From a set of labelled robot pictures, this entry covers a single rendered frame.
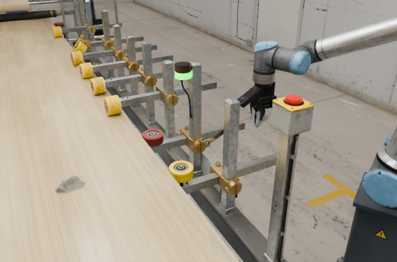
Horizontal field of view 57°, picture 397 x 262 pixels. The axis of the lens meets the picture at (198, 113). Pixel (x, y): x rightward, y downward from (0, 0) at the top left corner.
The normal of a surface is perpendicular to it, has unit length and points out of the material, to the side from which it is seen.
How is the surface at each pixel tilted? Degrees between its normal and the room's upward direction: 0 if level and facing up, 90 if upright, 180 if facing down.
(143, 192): 0
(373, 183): 95
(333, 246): 0
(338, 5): 90
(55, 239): 0
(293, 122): 90
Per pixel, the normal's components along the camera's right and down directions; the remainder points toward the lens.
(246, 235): 0.00, -0.90
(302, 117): 0.47, 0.38
